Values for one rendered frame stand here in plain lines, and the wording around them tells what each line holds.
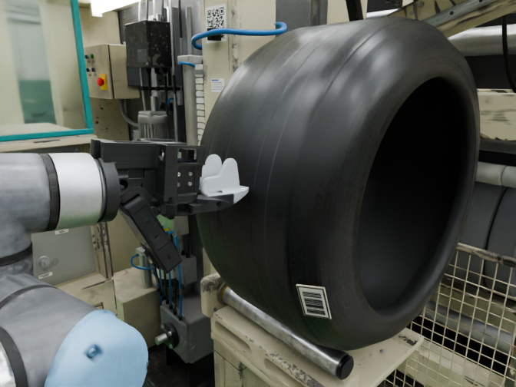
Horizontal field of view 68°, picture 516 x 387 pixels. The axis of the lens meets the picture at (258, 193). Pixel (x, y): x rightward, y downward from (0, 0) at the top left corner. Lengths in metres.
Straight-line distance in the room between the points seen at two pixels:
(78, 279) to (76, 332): 0.82
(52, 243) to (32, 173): 0.67
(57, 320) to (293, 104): 0.37
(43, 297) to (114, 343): 0.08
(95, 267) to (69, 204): 0.73
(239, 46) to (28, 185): 0.61
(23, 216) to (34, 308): 0.09
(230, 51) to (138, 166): 0.51
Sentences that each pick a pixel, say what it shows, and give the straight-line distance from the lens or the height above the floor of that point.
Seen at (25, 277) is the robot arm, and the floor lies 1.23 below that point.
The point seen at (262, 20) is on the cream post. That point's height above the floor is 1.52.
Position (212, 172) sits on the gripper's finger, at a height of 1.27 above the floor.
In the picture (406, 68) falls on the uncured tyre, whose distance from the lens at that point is 0.60.
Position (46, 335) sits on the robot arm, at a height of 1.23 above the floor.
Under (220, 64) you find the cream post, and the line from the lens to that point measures 0.92.
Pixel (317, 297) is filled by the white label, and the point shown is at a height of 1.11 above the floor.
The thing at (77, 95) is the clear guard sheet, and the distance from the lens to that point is 0.99.
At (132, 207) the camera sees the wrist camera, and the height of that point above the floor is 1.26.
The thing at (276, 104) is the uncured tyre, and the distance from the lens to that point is 0.55.
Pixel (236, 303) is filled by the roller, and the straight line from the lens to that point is 0.90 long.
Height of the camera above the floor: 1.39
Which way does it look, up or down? 16 degrees down
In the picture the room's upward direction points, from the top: straight up
